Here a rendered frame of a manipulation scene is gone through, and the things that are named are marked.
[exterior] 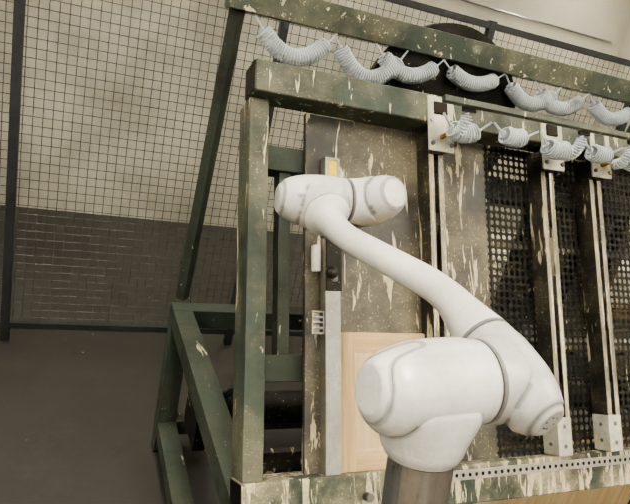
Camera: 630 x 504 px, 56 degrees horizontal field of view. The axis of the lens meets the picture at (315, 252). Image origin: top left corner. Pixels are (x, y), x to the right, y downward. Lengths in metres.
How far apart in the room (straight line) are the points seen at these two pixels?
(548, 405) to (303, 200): 0.62
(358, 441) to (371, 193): 0.84
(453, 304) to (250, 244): 0.78
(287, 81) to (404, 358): 1.16
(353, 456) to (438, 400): 1.02
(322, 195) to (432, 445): 0.58
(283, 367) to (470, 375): 0.99
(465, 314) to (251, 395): 0.80
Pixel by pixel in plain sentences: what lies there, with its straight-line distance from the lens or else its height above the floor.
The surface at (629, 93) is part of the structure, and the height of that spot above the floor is 2.14.
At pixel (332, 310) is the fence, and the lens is 1.77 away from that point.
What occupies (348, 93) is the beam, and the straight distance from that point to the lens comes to 1.90.
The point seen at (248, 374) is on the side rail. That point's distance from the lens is 1.67.
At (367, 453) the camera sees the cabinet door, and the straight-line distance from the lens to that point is 1.87.
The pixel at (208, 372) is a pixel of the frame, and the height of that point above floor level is 0.79.
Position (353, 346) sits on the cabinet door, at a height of 1.20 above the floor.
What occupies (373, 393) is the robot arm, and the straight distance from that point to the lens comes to 0.85.
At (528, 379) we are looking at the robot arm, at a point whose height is 1.62.
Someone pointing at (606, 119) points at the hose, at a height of 2.00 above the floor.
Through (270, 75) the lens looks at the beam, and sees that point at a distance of 1.82.
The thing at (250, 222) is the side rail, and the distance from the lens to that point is 1.70.
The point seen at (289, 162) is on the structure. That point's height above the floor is 1.67.
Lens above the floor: 2.01
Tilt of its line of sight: 18 degrees down
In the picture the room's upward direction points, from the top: 12 degrees clockwise
